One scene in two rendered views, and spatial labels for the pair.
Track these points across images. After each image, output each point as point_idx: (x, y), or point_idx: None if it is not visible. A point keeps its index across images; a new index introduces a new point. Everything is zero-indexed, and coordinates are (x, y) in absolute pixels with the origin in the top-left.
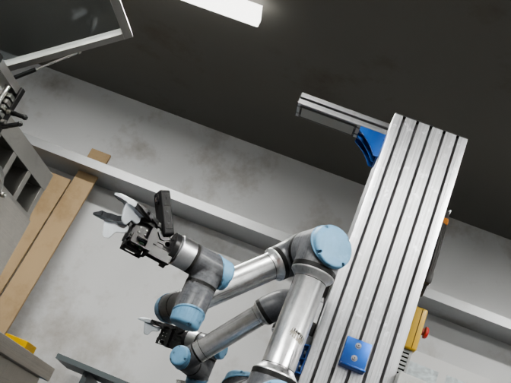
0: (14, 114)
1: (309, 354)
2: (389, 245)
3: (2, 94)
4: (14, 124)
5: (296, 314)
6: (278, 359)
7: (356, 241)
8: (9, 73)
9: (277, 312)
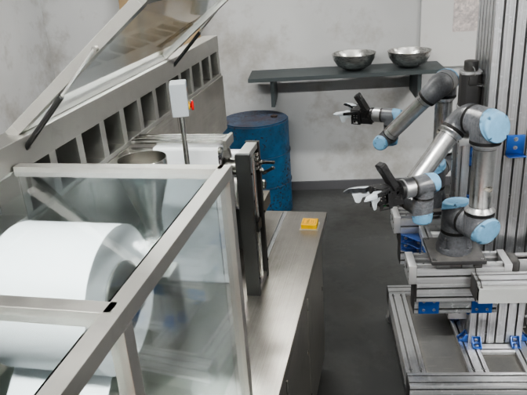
0: (265, 163)
1: None
2: (521, 59)
3: (253, 159)
4: (270, 170)
5: (484, 178)
6: (481, 207)
7: (496, 68)
8: (252, 150)
9: (437, 99)
